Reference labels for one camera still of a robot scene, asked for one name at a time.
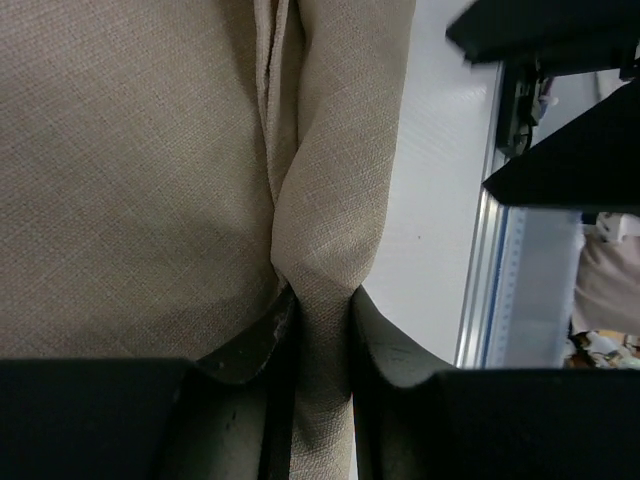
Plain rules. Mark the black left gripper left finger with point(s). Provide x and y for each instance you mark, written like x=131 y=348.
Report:
x=225 y=416

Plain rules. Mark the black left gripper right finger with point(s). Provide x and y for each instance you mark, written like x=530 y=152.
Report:
x=418 y=417

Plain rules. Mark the beige cloth napkin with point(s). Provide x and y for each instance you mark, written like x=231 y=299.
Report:
x=169 y=167

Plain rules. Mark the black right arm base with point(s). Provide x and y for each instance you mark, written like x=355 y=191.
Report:
x=520 y=109

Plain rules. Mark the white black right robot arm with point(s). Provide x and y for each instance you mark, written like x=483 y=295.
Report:
x=567 y=119

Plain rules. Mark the white slotted cable duct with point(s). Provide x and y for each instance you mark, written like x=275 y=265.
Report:
x=508 y=278

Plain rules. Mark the aluminium front mounting rail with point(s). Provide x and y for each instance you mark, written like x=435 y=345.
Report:
x=482 y=275

